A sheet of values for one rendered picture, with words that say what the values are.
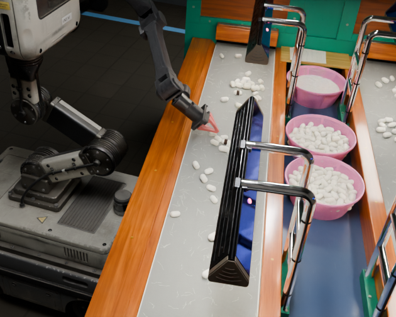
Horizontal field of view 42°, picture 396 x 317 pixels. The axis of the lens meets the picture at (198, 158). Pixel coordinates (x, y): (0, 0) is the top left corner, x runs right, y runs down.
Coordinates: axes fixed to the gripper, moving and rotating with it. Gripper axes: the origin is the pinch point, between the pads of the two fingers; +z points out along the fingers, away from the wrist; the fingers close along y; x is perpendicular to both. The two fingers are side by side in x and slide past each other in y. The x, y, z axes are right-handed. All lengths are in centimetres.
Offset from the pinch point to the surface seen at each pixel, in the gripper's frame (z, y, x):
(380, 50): 54, 75, -47
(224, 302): 7, -74, -5
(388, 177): 51, -11, -36
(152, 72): 8, 182, 103
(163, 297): -5, -74, 5
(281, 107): 20.8, 23.8, -13.8
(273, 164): 17.0, -14.9, -12.9
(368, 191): 41, -24, -33
